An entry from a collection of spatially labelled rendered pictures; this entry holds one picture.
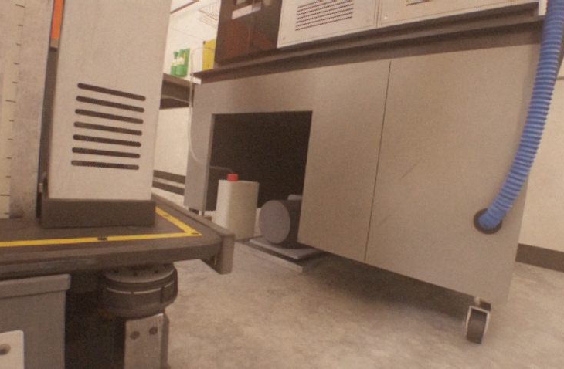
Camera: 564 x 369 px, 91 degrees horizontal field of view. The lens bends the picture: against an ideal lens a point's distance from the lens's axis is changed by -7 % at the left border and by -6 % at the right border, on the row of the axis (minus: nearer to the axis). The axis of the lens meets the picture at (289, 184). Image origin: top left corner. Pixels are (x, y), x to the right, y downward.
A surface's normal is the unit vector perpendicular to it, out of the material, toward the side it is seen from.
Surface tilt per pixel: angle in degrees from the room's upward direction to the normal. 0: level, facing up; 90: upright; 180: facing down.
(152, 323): 90
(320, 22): 90
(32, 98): 90
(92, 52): 90
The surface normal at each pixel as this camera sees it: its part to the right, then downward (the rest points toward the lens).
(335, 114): -0.62, -0.02
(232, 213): 0.78, 0.13
